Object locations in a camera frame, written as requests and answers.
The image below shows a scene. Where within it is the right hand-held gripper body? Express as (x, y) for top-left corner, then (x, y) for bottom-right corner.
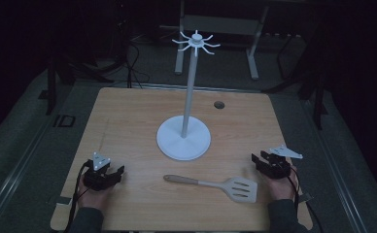
(259, 144), (304, 181)

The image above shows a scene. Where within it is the person's right hand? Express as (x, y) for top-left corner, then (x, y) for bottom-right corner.
(265, 164), (301, 202)

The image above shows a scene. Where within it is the white slotted spatula wooden handle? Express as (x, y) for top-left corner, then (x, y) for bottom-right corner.
(162, 174), (258, 204)

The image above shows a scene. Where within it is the black tripod stand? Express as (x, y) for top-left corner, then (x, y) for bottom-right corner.
(46, 0), (152, 116)

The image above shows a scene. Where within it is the black metal stand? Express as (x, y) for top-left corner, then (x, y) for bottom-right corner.
(262, 32), (328, 131)

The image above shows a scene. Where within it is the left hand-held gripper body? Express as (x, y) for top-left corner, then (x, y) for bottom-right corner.
(83, 151), (117, 192)

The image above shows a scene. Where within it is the white utensil stand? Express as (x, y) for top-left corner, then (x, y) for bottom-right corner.
(155, 29), (222, 162)

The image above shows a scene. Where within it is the person's left hand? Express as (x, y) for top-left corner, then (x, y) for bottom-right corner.
(77, 183), (117, 212)

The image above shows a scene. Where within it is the white metal desk frame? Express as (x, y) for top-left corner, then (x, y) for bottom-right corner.
(174, 0), (271, 82)

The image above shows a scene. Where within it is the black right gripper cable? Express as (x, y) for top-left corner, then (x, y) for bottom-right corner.
(287, 165), (325, 233)

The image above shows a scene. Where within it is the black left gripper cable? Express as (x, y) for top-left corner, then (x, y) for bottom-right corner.
(63, 161), (92, 233)

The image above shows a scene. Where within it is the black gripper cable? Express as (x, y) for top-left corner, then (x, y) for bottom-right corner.
(287, 165), (325, 233)
(63, 161), (92, 233)

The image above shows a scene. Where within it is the black floor cable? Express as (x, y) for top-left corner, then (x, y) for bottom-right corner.
(124, 38), (152, 89)

